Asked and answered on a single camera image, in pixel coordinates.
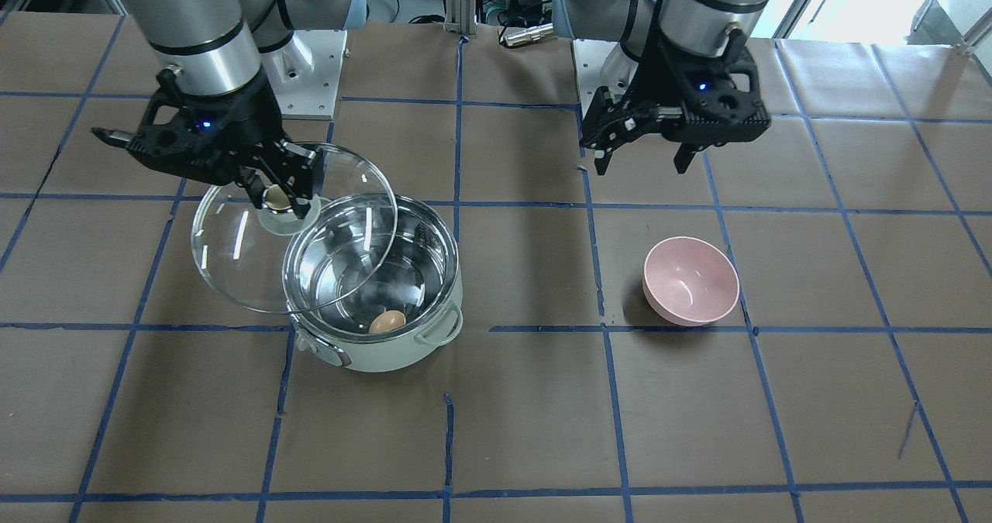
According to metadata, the pale green cooking pot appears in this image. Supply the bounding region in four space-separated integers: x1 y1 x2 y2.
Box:
291 194 464 373

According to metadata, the glass pot lid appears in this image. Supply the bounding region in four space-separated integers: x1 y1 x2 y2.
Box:
189 142 399 314

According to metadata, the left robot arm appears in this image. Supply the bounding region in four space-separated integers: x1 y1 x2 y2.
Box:
552 0 771 176

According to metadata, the brown egg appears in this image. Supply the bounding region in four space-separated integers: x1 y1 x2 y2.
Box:
368 310 407 335

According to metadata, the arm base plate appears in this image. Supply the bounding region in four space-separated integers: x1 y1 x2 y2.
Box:
573 39 638 114
260 31 348 121

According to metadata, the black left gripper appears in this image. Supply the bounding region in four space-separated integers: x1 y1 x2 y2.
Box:
580 31 772 176

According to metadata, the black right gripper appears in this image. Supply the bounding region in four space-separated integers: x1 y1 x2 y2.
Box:
124 70 322 219

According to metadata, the pink bowl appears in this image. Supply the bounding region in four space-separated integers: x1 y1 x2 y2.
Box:
641 235 740 328

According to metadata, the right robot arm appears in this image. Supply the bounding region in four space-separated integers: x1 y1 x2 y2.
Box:
95 0 367 219

